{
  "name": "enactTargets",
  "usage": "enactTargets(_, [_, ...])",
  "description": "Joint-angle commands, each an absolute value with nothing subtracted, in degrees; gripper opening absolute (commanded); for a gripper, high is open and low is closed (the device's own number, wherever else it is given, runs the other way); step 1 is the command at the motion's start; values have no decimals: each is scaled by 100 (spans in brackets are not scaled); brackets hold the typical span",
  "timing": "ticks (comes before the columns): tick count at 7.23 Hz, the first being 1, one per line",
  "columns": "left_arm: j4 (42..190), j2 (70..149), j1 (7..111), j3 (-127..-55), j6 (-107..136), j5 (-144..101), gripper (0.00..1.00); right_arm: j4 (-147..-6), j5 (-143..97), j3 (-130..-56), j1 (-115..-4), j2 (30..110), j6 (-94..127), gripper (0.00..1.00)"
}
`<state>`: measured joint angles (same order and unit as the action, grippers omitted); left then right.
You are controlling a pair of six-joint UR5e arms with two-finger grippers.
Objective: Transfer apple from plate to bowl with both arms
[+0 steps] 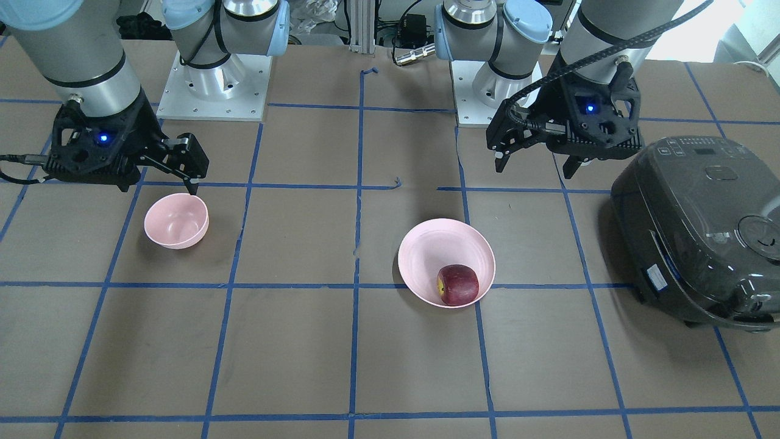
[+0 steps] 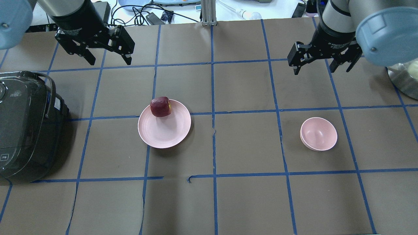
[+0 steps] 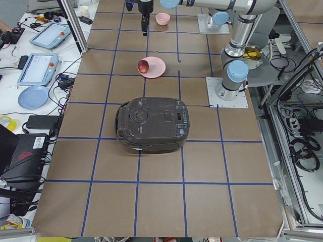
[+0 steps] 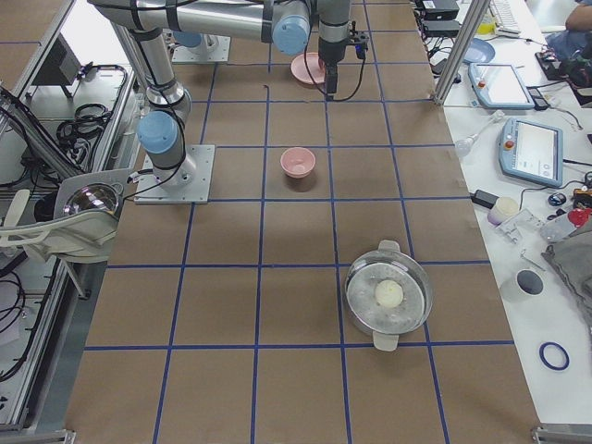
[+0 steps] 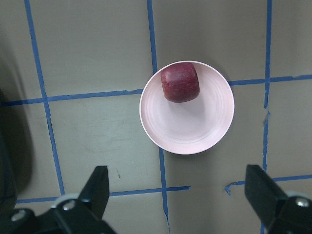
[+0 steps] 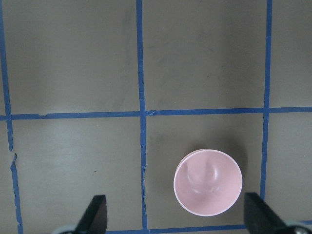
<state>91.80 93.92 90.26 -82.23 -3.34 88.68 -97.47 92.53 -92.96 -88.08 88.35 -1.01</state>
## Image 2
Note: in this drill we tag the steel pot with handles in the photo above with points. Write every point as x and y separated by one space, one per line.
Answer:
402 80

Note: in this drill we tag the blue plate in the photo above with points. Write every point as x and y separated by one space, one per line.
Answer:
129 4

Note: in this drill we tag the dark grey rice cooker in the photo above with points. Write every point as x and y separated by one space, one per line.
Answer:
32 115

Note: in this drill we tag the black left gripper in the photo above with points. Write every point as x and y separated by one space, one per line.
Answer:
79 20

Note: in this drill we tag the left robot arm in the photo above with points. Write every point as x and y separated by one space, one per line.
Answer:
16 17

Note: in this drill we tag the aluminium frame post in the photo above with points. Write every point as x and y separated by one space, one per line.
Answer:
208 13

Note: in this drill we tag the black power adapter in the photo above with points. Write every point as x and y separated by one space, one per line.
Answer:
153 19

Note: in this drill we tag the brown paper table mat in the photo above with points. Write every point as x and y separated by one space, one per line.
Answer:
242 168

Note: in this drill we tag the white round food in pot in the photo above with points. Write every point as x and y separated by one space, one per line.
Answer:
413 69

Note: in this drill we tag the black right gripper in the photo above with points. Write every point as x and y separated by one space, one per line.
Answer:
332 38

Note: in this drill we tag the pink bowl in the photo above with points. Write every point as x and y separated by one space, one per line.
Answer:
318 134

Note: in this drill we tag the red apple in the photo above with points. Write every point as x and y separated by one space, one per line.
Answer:
160 107

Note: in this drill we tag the pink plate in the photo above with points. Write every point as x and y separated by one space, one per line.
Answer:
164 132

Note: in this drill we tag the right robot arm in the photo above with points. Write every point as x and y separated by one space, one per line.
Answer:
384 31

